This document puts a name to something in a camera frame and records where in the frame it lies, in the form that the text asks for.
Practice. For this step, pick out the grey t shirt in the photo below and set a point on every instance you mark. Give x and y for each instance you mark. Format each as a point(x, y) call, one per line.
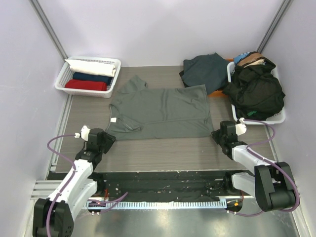
point(139, 112)

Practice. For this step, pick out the left aluminium frame post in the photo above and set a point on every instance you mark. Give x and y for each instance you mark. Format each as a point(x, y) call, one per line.
point(48, 27)

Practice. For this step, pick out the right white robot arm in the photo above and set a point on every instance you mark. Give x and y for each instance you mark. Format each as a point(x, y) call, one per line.
point(271, 183)

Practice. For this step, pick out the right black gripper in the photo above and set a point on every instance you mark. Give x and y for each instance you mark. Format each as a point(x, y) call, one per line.
point(216, 136)

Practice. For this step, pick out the dark teal t shirt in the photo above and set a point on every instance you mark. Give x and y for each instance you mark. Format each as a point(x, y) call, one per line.
point(209, 70)

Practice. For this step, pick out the blue and tan clothes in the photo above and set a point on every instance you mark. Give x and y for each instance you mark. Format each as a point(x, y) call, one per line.
point(247, 58)

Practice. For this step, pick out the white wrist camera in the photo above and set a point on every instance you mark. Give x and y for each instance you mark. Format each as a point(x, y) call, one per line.
point(241, 127)
point(83, 134)

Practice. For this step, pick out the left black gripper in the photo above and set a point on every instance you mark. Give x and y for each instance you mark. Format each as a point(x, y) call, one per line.
point(109, 139)

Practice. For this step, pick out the aluminium frame post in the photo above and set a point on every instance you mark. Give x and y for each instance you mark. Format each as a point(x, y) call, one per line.
point(280, 13)
point(48, 27)

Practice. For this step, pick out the navy rolled t shirt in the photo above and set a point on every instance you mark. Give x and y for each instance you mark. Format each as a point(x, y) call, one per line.
point(96, 78)

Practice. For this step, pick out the black clothes pile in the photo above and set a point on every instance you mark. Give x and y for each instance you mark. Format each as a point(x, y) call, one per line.
point(254, 91)

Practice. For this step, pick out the white rolled t shirt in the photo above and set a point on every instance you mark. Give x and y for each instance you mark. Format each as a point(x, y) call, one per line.
point(92, 68)

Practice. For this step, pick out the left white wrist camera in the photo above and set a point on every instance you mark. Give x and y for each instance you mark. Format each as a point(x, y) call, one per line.
point(83, 134)

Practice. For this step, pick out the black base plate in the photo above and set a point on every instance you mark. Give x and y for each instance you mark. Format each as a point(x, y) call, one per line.
point(166, 186)

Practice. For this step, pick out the right aluminium frame post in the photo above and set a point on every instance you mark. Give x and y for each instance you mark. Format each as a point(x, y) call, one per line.
point(280, 13)

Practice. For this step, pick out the red rolled t shirt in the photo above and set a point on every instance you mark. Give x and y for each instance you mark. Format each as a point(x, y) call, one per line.
point(86, 85)

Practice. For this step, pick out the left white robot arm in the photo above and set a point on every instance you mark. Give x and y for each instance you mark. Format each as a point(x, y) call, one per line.
point(55, 215)

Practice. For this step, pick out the slotted white cable duct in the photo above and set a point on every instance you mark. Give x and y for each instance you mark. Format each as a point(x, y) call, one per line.
point(159, 205)

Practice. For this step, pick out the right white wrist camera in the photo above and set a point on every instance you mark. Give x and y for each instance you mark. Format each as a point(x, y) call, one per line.
point(241, 127)

